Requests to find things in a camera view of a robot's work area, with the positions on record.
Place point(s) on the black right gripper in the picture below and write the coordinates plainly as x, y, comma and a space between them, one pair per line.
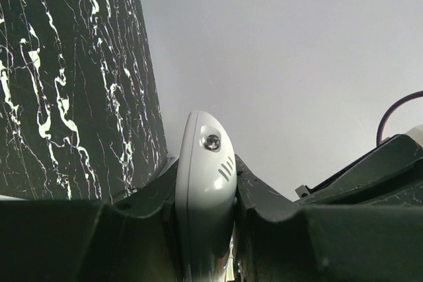
388, 175

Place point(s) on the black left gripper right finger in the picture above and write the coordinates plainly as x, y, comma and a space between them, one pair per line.
279, 240

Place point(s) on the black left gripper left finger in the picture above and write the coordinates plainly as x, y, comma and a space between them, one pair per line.
134, 239

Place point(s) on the white remote control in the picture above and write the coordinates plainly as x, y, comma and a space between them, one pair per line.
206, 184

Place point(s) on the white battery cover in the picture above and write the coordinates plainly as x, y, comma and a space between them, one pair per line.
9, 198

